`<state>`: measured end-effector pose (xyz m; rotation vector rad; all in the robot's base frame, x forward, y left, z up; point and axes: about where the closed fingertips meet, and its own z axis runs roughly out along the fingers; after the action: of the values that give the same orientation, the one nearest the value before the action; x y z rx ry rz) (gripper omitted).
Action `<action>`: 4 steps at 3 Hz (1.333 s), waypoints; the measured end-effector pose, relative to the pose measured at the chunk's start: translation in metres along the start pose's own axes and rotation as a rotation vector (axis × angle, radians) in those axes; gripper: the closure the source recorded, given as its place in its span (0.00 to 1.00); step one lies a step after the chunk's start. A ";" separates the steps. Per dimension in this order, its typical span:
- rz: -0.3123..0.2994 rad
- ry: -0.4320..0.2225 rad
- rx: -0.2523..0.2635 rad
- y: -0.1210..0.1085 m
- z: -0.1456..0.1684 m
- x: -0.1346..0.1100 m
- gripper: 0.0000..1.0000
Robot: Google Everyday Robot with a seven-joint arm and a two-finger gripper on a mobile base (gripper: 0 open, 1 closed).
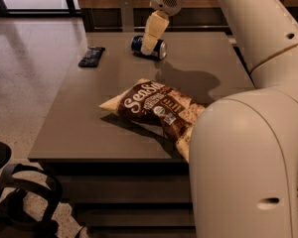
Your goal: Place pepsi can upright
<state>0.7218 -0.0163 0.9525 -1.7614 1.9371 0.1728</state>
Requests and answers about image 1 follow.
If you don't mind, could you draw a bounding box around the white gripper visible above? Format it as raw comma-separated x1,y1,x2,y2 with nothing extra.
141,0,187,56

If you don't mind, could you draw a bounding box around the blue pepsi can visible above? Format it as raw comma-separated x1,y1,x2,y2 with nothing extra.
130,35,167,60

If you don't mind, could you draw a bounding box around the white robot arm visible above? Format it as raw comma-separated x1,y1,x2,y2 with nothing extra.
189,0,298,238

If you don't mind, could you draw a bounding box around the dark blue snack bar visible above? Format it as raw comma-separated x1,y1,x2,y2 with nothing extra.
78,47,105,67

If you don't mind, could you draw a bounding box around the brown white chips bag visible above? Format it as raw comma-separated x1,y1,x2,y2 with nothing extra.
99,78,205,161

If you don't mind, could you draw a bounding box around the grey drawer cabinet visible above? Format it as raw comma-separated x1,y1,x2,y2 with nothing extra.
29,32,252,238

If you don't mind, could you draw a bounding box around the left metal bracket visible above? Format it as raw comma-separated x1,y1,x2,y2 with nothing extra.
119,0,134,32

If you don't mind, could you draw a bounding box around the black bag with straps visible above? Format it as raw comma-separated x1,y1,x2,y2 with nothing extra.
0,164,63,238

